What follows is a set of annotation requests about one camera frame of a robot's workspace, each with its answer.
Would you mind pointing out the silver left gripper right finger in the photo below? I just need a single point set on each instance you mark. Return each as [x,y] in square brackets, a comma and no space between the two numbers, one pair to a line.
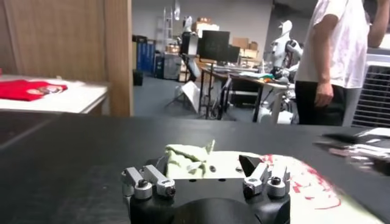
[259,176]

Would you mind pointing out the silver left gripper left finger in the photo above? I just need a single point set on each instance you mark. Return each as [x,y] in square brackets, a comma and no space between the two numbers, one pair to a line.
[158,179]

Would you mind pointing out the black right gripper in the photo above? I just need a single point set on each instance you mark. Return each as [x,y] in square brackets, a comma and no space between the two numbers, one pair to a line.
[365,149]

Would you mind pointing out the light green t-shirt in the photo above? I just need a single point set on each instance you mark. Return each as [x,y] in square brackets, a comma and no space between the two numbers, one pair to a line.
[182,155]

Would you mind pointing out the white air cooler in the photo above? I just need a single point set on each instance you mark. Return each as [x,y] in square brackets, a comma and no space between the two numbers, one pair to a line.
[374,97]

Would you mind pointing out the cluttered office desk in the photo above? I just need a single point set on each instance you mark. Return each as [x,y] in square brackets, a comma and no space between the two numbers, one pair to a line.
[276,105]

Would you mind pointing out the white reflector board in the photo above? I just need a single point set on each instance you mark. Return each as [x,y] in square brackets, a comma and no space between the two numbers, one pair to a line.
[192,94]

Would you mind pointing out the folded teal cloth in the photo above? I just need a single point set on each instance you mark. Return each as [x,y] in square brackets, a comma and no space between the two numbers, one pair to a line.
[256,75]

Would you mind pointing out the black trash bin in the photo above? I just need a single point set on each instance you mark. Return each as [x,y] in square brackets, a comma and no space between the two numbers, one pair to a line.
[138,77]

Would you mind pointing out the person in white t-shirt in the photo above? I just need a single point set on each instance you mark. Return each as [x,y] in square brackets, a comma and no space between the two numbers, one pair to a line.
[344,45]

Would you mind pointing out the grey metal cabinet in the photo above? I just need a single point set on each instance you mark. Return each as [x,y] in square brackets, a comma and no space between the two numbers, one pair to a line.
[172,65]

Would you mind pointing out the white side table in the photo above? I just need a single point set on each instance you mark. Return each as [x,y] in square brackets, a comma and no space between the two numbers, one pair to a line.
[76,99]

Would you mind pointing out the blue storage cabinet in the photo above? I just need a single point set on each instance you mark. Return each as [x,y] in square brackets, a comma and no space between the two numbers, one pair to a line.
[146,56]

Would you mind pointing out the white humanoid robot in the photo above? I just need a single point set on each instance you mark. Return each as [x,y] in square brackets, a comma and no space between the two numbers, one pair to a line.
[281,45]

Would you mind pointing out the black monitor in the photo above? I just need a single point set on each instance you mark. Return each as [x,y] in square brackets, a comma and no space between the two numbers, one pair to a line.
[213,45]

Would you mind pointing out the red folded shirt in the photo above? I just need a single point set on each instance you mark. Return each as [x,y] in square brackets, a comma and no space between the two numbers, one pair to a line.
[21,89]

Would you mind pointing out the wooden partition screen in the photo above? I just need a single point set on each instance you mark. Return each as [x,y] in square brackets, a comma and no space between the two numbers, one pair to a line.
[61,36]

